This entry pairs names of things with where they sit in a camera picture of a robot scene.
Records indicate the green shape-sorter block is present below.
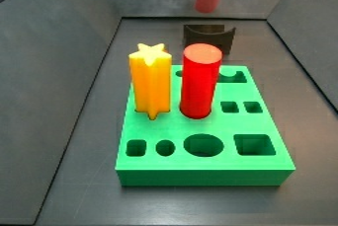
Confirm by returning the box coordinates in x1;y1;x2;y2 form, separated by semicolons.
115;65;295;187

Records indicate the yellow star-shaped peg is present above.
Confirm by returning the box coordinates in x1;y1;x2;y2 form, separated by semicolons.
128;43;171;120

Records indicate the red round cylinder peg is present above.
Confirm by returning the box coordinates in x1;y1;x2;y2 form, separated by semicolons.
179;43;222;119

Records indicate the black cradle fixture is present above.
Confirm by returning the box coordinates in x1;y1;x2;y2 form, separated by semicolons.
183;25;237;55

